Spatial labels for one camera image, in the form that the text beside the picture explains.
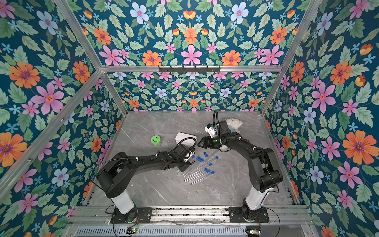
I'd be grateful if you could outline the black hook rail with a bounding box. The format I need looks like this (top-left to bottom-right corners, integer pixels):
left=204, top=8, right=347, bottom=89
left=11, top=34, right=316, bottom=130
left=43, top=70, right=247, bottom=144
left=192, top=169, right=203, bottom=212
left=158, top=66, right=221, bottom=73

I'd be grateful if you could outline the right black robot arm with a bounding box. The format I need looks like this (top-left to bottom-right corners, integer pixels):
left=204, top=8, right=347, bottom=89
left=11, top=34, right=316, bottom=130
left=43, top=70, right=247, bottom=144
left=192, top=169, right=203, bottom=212
left=197, top=121, right=283, bottom=222

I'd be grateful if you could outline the test tube middle right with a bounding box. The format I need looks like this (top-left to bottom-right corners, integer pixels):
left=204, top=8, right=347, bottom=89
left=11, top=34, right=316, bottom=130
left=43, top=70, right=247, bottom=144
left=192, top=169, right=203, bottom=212
left=197, top=156, right=219, bottom=169

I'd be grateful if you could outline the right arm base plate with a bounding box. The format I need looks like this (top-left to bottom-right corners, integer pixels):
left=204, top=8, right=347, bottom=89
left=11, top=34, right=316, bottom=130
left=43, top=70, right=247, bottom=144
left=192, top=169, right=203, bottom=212
left=226, top=206, right=269, bottom=223

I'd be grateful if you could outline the green lidded small jar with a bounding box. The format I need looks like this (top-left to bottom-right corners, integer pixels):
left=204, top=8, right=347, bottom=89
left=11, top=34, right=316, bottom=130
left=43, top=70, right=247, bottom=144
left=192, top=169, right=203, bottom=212
left=151, top=135, right=161, bottom=147

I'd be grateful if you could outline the white teddy bear blue shirt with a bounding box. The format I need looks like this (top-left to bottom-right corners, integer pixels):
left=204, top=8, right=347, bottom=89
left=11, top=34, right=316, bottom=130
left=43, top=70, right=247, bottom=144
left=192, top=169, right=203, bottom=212
left=225, top=118, right=243, bottom=133

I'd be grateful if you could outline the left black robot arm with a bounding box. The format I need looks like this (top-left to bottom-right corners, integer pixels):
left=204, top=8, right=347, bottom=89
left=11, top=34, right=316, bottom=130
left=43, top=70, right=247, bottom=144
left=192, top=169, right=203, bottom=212
left=96, top=144, right=195, bottom=216

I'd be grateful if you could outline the test tube group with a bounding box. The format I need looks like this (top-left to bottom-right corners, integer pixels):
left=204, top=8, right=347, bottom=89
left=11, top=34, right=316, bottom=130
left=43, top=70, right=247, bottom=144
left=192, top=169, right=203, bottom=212
left=184, top=168, right=211, bottom=183
left=191, top=171, right=215, bottom=185
left=184, top=168, right=210, bottom=183

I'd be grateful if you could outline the white rectangular plastic box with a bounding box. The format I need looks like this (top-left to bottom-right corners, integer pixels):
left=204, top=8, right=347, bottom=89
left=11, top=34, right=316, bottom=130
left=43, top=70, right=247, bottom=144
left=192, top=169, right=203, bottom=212
left=175, top=132, right=197, bottom=146

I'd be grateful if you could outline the aluminium front rail frame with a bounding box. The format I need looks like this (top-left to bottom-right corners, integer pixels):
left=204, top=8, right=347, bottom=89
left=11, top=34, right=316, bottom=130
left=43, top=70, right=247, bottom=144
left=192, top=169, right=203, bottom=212
left=68, top=205, right=313, bottom=227

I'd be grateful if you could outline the white ventilation grille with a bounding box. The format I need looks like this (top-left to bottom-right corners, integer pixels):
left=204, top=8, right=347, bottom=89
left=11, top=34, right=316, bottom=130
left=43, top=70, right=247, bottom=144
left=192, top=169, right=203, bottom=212
left=75, top=226, right=247, bottom=237

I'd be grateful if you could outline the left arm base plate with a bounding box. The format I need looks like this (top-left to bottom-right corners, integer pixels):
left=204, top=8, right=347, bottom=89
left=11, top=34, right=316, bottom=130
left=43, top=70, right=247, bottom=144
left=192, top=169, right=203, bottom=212
left=111, top=207, right=153, bottom=224

